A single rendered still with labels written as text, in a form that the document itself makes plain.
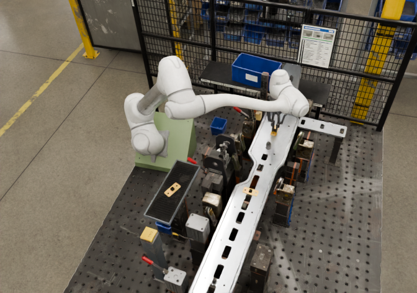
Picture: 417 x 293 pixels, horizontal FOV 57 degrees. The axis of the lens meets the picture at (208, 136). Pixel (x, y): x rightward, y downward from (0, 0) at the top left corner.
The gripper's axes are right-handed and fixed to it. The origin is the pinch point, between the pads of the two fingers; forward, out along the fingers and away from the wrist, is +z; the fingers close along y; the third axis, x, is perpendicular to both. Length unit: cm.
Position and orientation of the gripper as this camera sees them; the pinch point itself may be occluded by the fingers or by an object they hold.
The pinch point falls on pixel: (275, 126)
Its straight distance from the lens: 235.9
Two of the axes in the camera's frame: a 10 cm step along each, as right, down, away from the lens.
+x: 3.8, -7.0, 6.1
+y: 9.2, 2.4, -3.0
